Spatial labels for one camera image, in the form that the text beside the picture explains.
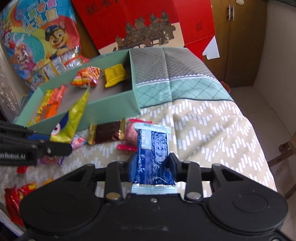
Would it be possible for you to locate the blue biscuit packet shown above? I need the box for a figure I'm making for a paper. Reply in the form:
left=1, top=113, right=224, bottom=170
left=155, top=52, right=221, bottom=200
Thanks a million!
left=131, top=123, right=178, bottom=195

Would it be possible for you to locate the yellow green snack packet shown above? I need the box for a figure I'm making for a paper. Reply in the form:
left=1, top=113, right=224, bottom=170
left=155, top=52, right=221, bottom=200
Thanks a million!
left=50, top=87, right=90, bottom=144

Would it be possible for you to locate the pink snack packet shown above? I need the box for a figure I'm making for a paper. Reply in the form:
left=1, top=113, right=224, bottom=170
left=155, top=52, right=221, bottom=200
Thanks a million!
left=117, top=118, right=152, bottom=152

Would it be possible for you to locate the yellow snack stick packet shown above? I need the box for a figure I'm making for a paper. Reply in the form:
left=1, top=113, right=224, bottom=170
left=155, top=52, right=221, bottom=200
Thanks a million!
left=27, top=89, right=54, bottom=126

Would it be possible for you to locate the brown gold snack packet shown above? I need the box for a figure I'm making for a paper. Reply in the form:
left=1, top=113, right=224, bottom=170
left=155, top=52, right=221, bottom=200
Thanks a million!
left=87, top=119, right=125, bottom=145

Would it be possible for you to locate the orange snack stick packet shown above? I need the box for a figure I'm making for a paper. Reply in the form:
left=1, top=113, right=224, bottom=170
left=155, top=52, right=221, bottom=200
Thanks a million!
left=41, top=85, right=66, bottom=120

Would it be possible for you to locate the grey embroidered curtain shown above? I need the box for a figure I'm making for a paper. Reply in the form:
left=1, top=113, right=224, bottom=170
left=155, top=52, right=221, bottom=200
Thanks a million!
left=1, top=40, right=23, bottom=123

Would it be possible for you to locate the mint green cardboard box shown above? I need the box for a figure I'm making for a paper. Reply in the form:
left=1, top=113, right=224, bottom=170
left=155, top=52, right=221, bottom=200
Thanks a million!
left=15, top=50, right=140, bottom=134

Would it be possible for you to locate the patterned bed quilt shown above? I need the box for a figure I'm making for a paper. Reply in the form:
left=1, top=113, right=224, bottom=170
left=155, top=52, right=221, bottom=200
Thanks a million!
left=0, top=47, right=278, bottom=232

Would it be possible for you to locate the orange plastic basin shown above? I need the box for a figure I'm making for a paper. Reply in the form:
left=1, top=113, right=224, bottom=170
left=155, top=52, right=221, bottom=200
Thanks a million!
left=220, top=81, right=231, bottom=93

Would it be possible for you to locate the orange red noodle snack packet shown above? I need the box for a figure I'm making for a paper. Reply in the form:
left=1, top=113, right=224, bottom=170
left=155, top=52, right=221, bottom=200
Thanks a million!
left=71, top=66, right=101, bottom=88

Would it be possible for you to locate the wooden chair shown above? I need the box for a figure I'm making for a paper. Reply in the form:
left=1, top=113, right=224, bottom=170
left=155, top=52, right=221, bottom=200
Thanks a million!
left=268, top=131, right=296, bottom=200

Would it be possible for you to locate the cartoon puppy snack gift bag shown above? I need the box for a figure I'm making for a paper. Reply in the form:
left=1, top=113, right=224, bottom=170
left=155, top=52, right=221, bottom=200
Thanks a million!
left=1, top=0, right=87, bottom=91

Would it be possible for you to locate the red gift bag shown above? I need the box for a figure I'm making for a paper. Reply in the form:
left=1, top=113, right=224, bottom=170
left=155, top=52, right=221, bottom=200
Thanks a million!
left=72, top=1, right=220, bottom=60

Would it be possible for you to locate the wooden wardrobe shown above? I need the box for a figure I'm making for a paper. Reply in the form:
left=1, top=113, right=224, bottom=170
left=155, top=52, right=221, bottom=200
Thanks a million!
left=204, top=0, right=267, bottom=88

